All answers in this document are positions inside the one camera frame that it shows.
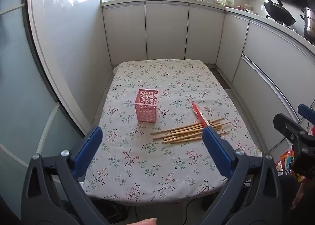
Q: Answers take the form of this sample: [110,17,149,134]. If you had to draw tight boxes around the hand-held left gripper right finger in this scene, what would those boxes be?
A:
[197,127,281,225]

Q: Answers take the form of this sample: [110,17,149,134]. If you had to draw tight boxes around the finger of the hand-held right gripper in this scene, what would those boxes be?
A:
[273,113,315,160]
[298,103,315,125]

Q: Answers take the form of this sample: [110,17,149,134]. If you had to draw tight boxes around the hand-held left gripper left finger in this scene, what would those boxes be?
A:
[21,126,111,225]

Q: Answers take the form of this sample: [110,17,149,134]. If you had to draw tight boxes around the pile of wooden chopsticks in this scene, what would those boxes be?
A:
[150,116,232,145]

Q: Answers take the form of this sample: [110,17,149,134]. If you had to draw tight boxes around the red plastic spoon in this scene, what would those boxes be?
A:
[191,101,209,127]

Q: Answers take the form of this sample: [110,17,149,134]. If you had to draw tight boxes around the pink perforated utensil holder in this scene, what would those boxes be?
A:
[133,88,161,123]

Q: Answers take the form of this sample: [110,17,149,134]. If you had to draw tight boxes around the person's left hand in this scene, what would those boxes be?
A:
[134,218,158,225]

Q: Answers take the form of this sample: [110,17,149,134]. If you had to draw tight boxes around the colourful snack packets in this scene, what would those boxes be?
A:
[275,147,299,181]

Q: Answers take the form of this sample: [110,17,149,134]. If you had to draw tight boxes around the floral tablecloth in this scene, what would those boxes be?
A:
[82,59,262,207]

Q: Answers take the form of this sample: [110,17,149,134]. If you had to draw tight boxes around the stainless steel pot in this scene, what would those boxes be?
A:
[300,6,315,40]

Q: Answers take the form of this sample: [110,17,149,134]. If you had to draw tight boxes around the frosted glass sliding door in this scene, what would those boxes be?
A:
[0,0,86,225]

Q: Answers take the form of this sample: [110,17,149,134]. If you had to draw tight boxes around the black wok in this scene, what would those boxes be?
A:
[260,0,296,27]

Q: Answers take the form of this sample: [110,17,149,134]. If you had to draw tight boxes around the white kitchen cabinets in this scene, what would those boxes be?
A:
[100,0,315,152]

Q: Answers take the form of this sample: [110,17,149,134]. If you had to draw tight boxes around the black cable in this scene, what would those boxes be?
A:
[182,200,195,225]

